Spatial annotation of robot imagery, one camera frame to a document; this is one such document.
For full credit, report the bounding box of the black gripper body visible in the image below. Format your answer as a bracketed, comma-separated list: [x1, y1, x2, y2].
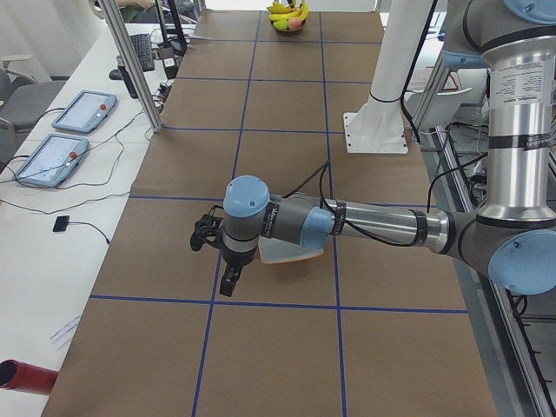
[222, 250, 255, 278]

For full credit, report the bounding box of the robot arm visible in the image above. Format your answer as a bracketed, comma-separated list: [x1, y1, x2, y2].
[216, 1, 555, 296]

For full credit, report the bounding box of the grey square plate orange rim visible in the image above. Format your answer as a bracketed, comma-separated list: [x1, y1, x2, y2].
[258, 237, 324, 264]

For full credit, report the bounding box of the woven brown fruit basket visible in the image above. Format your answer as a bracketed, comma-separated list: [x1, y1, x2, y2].
[272, 17, 305, 33]

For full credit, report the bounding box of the yellow banana at basket edge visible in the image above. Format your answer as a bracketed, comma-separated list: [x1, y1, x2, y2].
[267, 0, 301, 14]

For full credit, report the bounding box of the yellow banana in basket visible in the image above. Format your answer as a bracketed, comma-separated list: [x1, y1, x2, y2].
[268, 2, 308, 22]

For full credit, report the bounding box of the brown paper table cover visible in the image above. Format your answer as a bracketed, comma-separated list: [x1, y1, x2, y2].
[43, 11, 497, 416]

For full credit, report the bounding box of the blue teach pendant near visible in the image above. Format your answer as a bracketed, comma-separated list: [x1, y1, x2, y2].
[14, 133, 89, 188]

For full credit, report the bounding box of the blue teach pendant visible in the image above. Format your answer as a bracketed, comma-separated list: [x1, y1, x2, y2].
[14, 133, 89, 188]
[51, 90, 117, 134]

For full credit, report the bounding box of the blue teach pendant far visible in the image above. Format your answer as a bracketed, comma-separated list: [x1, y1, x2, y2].
[51, 90, 117, 134]

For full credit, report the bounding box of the black water bottle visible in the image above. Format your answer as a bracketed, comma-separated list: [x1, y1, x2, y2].
[116, 56, 138, 99]

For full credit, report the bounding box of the red cylinder tube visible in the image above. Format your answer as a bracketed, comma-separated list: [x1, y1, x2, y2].
[1, 360, 58, 395]

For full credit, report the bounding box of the black keyboard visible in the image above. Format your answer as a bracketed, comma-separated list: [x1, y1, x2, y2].
[129, 34, 156, 72]

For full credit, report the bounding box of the green pear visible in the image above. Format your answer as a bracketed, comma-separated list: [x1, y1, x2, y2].
[273, 19, 288, 31]

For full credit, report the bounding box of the pink apple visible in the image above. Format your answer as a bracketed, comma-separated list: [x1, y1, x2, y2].
[288, 17, 304, 31]

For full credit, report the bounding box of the small black device on cable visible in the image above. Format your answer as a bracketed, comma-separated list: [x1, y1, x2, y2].
[52, 215, 70, 233]

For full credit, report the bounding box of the aluminium frame post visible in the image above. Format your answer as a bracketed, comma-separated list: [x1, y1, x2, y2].
[99, 0, 162, 133]

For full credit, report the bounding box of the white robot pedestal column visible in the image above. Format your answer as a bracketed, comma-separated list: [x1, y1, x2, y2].
[369, 0, 437, 103]

